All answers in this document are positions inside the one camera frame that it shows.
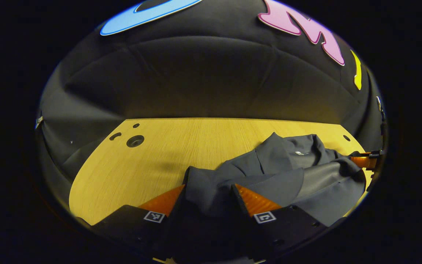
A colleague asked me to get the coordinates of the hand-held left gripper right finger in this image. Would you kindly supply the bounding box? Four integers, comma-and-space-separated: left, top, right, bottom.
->
231, 183, 330, 257

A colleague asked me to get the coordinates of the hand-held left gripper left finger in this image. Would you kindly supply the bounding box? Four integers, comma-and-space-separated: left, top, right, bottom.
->
86, 184, 186, 257

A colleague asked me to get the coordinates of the grey polo shirt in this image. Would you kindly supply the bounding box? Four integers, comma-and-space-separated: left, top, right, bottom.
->
182, 132, 367, 228

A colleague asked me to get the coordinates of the black backdrop cloth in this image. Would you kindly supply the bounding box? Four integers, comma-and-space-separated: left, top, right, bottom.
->
35, 0, 389, 206

